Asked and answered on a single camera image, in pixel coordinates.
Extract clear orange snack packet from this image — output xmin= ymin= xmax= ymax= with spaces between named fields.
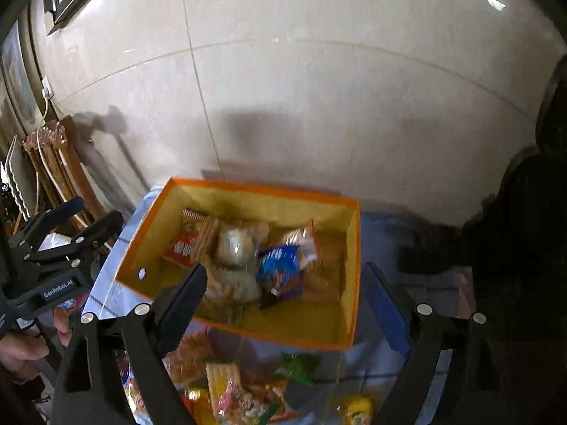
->
xmin=281 ymin=219 xmax=320 ymax=271

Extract pale snack packet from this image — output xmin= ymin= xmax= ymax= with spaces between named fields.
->
xmin=204 ymin=266 xmax=262 ymax=324

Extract bright green snack bag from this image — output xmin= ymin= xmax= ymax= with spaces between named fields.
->
xmin=275 ymin=353 xmax=322 ymax=385

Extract person's left hand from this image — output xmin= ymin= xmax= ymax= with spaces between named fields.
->
xmin=0 ymin=307 xmax=74 ymax=384

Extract blue checked tablecloth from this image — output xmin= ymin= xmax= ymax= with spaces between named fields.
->
xmin=84 ymin=186 xmax=477 ymax=425

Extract orange cardboard box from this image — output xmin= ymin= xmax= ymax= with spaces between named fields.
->
xmin=114 ymin=177 xmax=361 ymax=351

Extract dark carved wooden furniture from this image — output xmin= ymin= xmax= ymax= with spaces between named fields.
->
xmin=399 ymin=53 xmax=567 ymax=425

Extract striped biscuit packet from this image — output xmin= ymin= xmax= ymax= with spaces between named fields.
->
xmin=181 ymin=207 xmax=221 ymax=260

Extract carved wooden chair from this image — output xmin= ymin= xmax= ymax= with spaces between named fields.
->
xmin=22 ymin=116 xmax=107 ymax=235

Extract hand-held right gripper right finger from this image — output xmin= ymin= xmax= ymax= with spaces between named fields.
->
xmin=365 ymin=261 xmax=510 ymax=425

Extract red snack bag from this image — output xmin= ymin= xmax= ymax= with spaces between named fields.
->
xmin=163 ymin=226 xmax=200 ymax=268

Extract pile of snack packets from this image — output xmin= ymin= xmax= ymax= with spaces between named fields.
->
xmin=117 ymin=330 xmax=377 ymax=425

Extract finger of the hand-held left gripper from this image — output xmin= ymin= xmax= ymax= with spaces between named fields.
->
xmin=31 ymin=211 xmax=124 ymax=271
xmin=11 ymin=197 xmax=86 ymax=249

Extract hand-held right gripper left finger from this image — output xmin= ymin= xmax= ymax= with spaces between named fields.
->
xmin=53 ymin=262 xmax=209 ymax=425

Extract blue snack bag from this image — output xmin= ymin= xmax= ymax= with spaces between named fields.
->
xmin=256 ymin=243 xmax=304 ymax=310

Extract white round snack packet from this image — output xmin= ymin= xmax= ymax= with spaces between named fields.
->
xmin=215 ymin=219 xmax=271 ymax=271

